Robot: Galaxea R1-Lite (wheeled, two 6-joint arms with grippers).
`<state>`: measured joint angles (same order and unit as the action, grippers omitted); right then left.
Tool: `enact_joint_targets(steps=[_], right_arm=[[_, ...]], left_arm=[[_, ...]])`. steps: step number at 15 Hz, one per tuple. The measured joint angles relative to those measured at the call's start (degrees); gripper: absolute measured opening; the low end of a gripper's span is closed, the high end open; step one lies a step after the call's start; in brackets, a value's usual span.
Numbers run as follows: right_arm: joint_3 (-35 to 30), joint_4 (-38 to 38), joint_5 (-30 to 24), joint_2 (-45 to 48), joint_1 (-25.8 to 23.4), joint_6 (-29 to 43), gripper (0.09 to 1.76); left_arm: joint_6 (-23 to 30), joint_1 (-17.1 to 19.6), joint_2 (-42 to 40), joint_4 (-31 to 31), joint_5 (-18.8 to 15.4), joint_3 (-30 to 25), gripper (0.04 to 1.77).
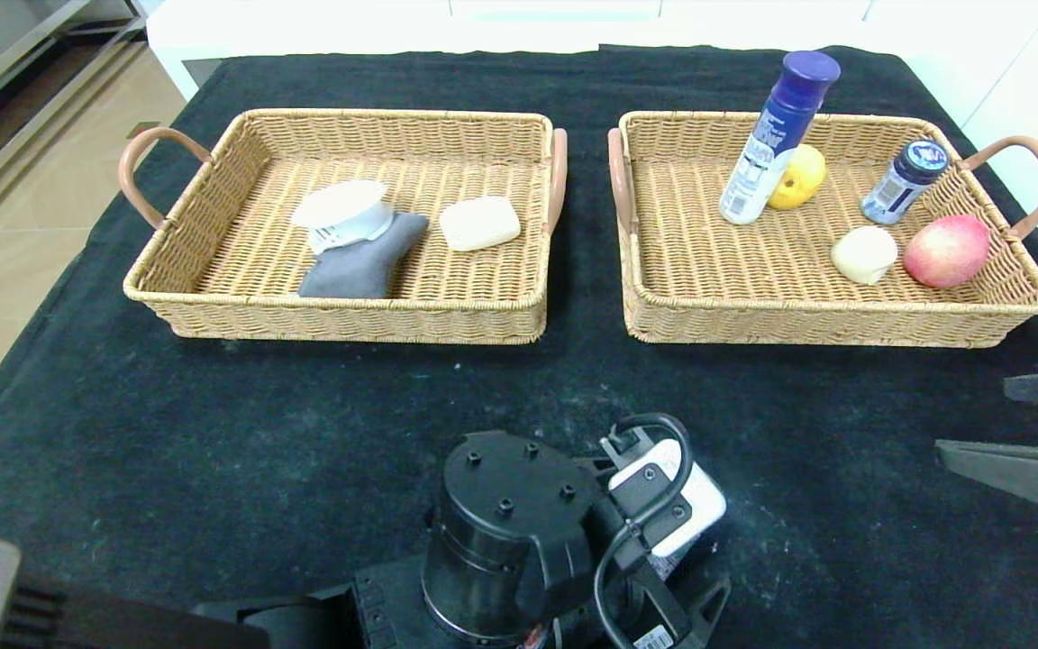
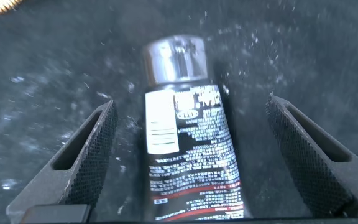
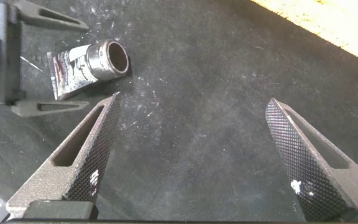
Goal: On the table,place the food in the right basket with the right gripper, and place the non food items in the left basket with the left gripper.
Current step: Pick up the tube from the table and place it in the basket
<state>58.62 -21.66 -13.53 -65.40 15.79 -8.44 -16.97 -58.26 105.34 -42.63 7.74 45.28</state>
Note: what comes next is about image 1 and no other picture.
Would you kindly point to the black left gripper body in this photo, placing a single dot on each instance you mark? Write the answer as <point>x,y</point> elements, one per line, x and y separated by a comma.
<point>669,620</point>

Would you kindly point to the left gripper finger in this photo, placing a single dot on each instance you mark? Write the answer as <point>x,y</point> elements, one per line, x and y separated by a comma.
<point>708,608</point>

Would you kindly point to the pale cream bun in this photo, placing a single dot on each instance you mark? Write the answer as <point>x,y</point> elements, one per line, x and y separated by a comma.
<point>863,254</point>

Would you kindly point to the yellow pear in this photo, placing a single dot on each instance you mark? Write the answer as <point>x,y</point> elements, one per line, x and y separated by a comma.
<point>803,176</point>

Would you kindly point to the blue cap spray can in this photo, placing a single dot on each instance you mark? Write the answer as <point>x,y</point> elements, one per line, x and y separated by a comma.
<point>758,180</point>

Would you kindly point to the grey cloth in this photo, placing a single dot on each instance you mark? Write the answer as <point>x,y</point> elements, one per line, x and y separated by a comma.
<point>361,270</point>

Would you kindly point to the white tape roll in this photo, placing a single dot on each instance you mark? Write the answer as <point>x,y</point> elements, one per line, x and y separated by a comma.
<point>343,212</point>

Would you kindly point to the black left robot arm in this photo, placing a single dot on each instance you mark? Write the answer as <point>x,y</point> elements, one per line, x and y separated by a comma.
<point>501,514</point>

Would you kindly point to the wicker basket holding apple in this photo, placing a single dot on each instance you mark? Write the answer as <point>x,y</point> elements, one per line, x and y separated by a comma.
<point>735,261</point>

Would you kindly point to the wicker basket holding soap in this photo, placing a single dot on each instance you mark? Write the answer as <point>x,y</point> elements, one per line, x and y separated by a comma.
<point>240,261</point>

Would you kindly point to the red apple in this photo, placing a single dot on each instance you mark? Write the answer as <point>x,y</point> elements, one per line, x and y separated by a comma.
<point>945,251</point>

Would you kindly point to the small dark cap bottle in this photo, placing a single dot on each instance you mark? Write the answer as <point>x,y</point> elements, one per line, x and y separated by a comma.
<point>897,185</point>

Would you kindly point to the white soap bar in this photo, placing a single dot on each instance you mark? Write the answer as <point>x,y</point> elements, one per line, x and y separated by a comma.
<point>480,223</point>

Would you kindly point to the black table cloth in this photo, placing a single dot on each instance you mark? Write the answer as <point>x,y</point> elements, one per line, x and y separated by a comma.
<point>573,81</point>

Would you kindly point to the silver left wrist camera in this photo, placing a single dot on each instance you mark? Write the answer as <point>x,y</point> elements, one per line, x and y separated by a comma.
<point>699,505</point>

